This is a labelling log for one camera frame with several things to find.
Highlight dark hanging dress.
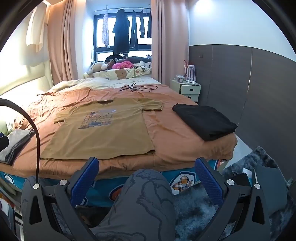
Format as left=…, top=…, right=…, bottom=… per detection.
left=130, top=10, right=139, bottom=50

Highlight thick black cable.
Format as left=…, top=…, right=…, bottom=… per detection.
left=0, top=98, right=39, bottom=184

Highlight person's grey patterned pants leg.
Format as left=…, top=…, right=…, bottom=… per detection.
left=89, top=169, right=176, bottom=241

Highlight black folded clothes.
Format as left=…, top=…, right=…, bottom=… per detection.
left=172, top=103, right=238, bottom=142

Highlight dark hanging top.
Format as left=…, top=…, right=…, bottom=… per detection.
left=139, top=15, right=147, bottom=37

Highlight grey shaggy rug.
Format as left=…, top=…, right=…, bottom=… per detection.
left=174, top=146, right=296, bottom=241

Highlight grey folded clothes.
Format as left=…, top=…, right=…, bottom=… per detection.
left=0, top=128, right=35, bottom=165

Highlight black hanging coat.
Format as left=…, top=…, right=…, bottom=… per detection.
left=112, top=9, right=130, bottom=55

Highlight pink cloth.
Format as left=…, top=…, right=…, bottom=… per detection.
left=112, top=61, right=134, bottom=69

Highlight floral hanging garment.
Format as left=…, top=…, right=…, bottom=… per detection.
left=102, top=13, right=110, bottom=48

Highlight dark brown plush toy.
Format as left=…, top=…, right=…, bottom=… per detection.
left=105, top=54, right=126, bottom=65

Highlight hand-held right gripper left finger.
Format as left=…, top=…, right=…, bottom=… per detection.
left=21, top=157, right=100, bottom=241

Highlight mustard printed t-shirt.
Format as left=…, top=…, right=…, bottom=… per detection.
left=40, top=97, right=164, bottom=160

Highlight pink curtain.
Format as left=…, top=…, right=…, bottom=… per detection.
left=150, top=0, right=190, bottom=85
left=47, top=0, right=86, bottom=85

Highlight orange blanket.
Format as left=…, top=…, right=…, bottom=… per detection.
left=13, top=83, right=237, bottom=180

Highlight blue printed bed sheet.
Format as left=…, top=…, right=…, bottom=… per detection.
left=0, top=159, right=228, bottom=208

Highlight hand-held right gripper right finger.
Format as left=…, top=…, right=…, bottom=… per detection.
left=195, top=157, right=271, bottom=241

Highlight striped gift bag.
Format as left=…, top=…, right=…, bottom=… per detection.
left=183, top=61, right=196, bottom=81

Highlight thin black cable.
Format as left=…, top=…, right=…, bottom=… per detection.
left=120, top=83, right=158, bottom=92

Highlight cream padded headboard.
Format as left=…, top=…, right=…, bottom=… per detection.
left=0, top=59, right=55, bottom=98

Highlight black white plush toy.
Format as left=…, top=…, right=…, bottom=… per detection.
left=134, top=60, right=152, bottom=70

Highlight white nightstand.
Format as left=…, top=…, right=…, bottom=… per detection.
left=170, top=79, right=201, bottom=102

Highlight cream hanging garment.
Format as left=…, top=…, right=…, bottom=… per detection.
left=26, top=2, right=48, bottom=52

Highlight cream duvet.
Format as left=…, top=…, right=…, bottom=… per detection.
left=47, top=77, right=162, bottom=92

